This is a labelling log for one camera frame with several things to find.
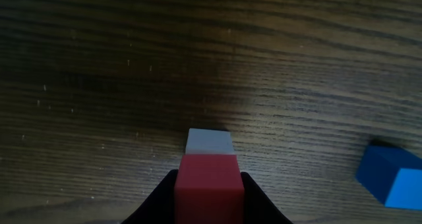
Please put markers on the blue cube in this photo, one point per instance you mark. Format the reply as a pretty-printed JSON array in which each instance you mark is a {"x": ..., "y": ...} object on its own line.
[{"x": 389, "y": 176}]

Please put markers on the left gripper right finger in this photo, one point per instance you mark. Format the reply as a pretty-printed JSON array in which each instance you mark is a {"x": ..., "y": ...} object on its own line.
[{"x": 258, "y": 207}]

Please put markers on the red cube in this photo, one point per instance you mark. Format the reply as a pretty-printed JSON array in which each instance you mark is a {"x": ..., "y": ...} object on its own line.
[{"x": 209, "y": 187}]

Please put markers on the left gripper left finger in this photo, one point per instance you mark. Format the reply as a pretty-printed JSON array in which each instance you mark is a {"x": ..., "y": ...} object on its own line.
[{"x": 158, "y": 204}]

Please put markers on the white cube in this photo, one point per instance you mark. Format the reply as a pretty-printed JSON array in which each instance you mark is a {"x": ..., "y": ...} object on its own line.
[{"x": 209, "y": 141}]

